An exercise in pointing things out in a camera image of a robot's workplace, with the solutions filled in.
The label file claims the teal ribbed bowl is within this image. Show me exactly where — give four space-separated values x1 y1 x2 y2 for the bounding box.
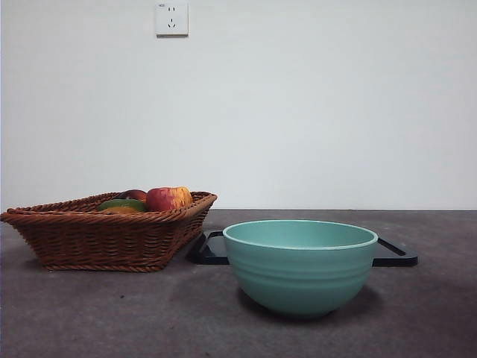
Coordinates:
222 219 379 319

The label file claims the orange brown fruit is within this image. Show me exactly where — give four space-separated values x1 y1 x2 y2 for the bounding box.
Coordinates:
100 206 138 215

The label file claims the red and yellow apple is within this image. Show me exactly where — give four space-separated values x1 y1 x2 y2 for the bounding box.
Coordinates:
145 186 193 213

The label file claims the black rectangular tray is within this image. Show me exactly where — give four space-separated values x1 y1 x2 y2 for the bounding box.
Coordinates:
186 230 419 267

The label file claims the dark red fruit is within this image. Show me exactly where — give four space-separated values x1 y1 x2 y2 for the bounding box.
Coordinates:
118 189 148 202

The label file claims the green fruit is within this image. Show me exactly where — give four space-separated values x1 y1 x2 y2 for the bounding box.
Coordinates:
97 198 147 213

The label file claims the brown wicker basket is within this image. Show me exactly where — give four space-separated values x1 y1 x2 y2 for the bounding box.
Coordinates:
0 190 218 272

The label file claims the white wall power socket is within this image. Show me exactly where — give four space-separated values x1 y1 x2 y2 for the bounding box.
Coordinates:
155 1 189 38

